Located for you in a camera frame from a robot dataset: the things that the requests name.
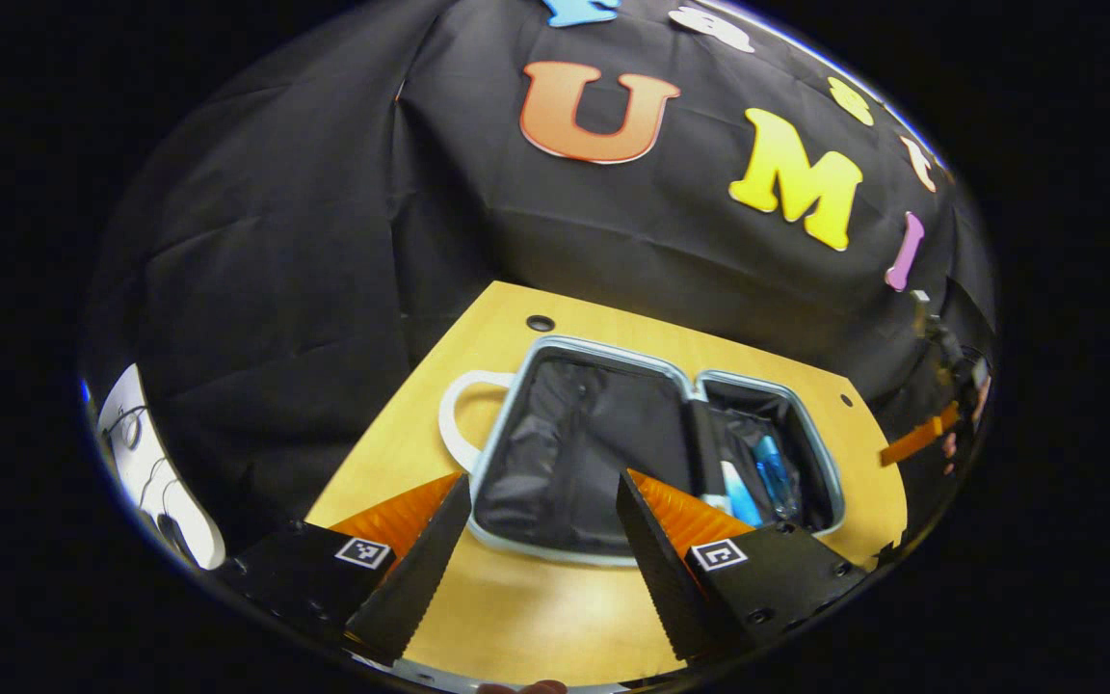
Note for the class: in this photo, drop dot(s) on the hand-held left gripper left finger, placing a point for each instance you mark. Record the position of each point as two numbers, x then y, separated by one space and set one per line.
420 578

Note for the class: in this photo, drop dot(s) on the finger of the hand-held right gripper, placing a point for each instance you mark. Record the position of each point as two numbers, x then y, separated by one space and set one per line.
916 439

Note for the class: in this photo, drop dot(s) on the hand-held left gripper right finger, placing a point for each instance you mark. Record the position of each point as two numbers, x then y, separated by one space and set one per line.
656 569

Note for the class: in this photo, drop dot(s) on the pale blue skin care tube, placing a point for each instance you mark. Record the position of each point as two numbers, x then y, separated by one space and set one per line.
738 496

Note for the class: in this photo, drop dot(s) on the light blue suitcase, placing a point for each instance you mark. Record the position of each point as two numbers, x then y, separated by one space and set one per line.
574 453

